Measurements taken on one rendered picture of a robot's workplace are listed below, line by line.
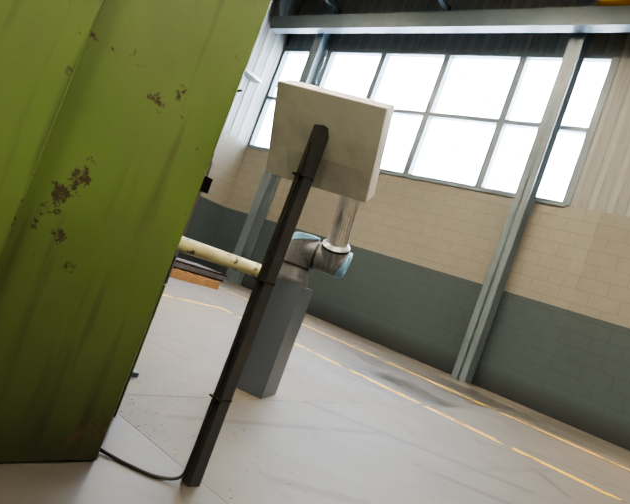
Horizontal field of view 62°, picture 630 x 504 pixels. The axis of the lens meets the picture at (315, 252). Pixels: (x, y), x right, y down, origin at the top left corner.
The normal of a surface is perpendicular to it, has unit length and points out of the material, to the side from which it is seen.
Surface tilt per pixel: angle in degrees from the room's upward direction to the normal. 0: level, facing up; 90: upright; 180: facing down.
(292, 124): 120
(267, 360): 90
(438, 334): 90
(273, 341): 90
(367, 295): 90
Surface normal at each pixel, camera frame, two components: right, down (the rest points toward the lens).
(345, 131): -0.40, 0.34
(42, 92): 0.70, 0.22
